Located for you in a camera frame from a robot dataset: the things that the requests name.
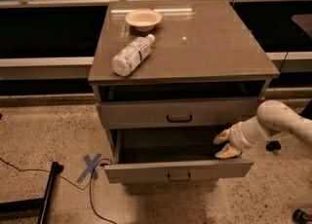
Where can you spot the grey drawer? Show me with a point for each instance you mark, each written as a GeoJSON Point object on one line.
{"type": "Point", "coordinates": [176, 112]}
{"type": "Point", "coordinates": [170, 154]}

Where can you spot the white plastic bottle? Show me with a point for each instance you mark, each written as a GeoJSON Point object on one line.
{"type": "Point", "coordinates": [132, 55]}

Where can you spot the grey drawer cabinet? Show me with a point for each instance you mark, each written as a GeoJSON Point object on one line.
{"type": "Point", "coordinates": [202, 50]}

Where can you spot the blue tape cross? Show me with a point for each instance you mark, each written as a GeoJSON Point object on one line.
{"type": "Point", "coordinates": [90, 167]}

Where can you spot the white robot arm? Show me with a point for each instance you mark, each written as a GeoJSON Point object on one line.
{"type": "Point", "coordinates": [272, 120]}

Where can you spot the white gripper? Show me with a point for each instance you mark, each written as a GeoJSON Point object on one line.
{"type": "Point", "coordinates": [236, 137]}

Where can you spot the white paper bowl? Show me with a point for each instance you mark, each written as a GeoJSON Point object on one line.
{"type": "Point", "coordinates": [143, 20]}

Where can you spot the black stand leg left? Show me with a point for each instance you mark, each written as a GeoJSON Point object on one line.
{"type": "Point", "coordinates": [39, 207]}

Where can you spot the black caster wheel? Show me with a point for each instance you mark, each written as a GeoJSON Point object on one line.
{"type": "Point", "coordinates": [301, 217]}

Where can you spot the grey top drawer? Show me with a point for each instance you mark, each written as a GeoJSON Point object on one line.
{"type": "Point", "coordinates": [176, 112]}

